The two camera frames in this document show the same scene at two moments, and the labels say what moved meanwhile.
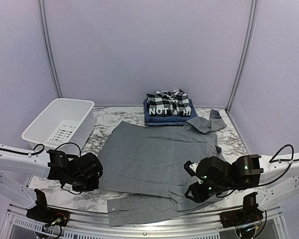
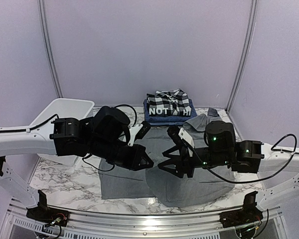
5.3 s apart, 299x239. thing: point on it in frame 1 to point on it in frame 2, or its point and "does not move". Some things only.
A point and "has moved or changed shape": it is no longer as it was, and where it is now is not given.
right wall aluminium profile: [249, 39] does not move
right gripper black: [199, 197] to [182, 163]
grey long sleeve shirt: [142, 169] has moved or changed shape
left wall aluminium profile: [41, 5] does not move
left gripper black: [93, 185] to [133, 164]
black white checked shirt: [170, 111] does not move
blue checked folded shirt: [167, 120] does not move
